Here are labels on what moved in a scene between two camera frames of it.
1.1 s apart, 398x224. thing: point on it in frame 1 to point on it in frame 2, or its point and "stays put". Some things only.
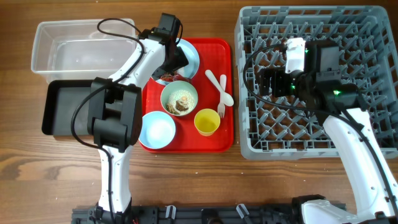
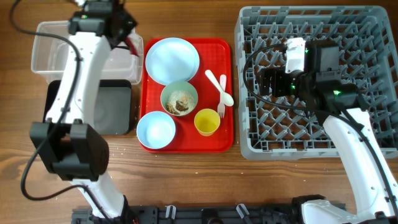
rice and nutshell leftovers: (181, 102) stays put
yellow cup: (206, 121) stays put
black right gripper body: (284, 84) stays put
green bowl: (179, 98) stays put
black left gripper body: (178, 61) to (129, 22)
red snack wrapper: (169, 76) to (132, 46)
